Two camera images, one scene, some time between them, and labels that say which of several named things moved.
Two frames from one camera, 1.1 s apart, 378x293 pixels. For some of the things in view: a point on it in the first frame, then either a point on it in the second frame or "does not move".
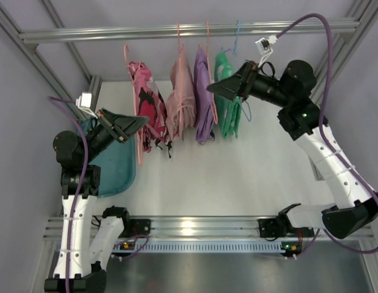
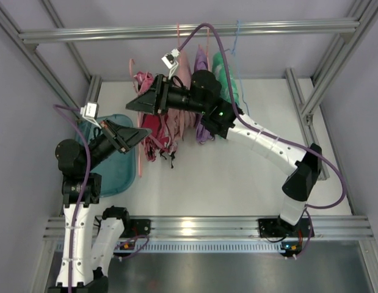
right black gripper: x=247 y=82 to x=161 y=94
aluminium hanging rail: x=309 y=28 does not move
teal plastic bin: x=117 y=165 does not move
